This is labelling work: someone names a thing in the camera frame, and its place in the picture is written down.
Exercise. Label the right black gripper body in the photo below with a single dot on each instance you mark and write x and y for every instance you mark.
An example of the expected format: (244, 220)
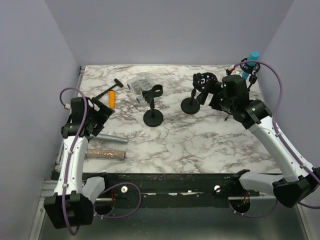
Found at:
(217, 100)

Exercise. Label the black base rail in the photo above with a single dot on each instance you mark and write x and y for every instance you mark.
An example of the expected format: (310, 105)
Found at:
(169, 190)

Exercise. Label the clear plastic screw box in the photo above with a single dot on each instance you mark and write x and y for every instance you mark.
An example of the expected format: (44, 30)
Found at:
(138, 84)

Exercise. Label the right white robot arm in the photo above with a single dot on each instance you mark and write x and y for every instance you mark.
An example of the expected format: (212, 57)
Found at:
(231, 95)

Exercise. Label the black round-base mic stand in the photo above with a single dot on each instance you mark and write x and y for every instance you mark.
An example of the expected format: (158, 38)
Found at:
(153, 117)

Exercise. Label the tall grey microphone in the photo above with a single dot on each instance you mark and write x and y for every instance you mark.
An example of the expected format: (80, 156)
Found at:
(110, 139)

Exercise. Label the blue microphone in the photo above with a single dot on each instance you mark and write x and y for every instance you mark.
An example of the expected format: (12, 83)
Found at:
(249, 66)

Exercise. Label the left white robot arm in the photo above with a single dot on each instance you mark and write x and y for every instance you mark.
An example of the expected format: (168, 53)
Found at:
(72, 202)

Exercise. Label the black T-handle tool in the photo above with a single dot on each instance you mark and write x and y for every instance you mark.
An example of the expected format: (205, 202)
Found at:
(117, 83)

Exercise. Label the glitter handle microphone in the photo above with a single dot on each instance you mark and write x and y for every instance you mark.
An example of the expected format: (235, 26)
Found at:
(105, 154)

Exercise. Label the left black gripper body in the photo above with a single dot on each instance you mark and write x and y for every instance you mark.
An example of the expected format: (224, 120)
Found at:
(98, 121)

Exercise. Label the black shock-mount mic stand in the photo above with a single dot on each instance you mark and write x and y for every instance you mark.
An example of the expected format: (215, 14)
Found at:
(190, 105)

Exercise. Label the orange utility knife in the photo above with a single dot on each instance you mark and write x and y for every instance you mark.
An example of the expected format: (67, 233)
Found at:
(112, 99)

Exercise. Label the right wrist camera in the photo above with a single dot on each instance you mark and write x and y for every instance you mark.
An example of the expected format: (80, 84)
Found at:
(229, 71)

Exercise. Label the black tripod mic stand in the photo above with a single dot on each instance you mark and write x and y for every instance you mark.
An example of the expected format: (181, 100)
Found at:
(252, 78)

